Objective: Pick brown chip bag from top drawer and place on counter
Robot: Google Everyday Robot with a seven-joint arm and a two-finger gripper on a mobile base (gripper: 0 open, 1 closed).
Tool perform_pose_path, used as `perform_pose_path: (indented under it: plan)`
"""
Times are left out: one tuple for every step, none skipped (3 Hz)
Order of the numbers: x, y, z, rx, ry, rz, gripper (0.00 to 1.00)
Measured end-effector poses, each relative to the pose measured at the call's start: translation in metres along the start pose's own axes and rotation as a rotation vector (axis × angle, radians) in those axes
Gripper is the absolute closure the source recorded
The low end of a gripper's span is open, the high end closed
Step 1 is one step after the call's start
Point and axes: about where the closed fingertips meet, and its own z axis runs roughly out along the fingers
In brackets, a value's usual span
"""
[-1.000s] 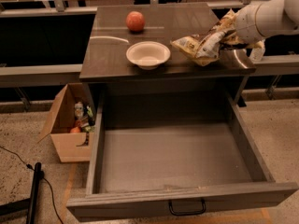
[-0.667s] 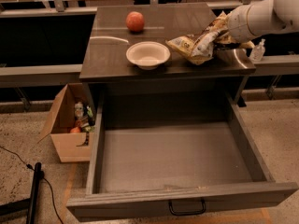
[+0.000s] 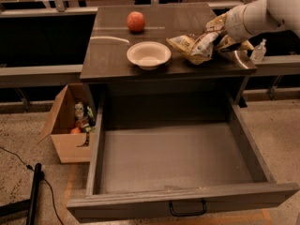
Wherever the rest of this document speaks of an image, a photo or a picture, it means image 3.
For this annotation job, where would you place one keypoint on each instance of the cardboard box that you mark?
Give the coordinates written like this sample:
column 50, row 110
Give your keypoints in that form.
column 71, row 146

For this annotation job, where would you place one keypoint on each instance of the red apple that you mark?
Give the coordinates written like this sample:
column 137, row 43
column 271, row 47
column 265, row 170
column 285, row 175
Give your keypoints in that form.
column 135, row 21

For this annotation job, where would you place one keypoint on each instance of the brown chip bag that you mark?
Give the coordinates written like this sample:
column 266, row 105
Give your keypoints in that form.
column 199, row 48

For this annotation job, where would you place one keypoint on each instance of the dark wooden counter cabinet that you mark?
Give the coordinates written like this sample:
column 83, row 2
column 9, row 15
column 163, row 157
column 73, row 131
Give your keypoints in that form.
column 106, row 56

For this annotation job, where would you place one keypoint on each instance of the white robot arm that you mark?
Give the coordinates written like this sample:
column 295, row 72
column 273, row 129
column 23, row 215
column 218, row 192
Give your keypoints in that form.
column 262, row 16

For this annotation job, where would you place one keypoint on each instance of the white paper bowl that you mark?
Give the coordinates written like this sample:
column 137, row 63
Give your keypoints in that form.
column 148, row 55

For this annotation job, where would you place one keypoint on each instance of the white bottle in box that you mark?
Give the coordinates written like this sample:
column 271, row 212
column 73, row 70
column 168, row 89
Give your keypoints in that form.
column 79, row 110

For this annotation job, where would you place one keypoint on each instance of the black drawer handle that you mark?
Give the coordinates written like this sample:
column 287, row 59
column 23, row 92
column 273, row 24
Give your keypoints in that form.
column 187, row 209

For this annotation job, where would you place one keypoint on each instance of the open grey drawer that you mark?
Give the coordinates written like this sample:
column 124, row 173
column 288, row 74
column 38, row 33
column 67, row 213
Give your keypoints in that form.
column 185, row 147

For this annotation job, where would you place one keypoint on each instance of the red fruit in box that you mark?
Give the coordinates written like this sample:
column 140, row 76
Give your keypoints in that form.
column 75, row 130

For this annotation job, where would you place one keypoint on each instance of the black stand leg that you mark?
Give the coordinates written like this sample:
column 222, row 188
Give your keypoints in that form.
column 28, row 206

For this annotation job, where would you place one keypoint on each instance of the clear sanitizer bottle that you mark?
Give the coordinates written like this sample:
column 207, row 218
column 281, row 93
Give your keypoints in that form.
column 259, row 52

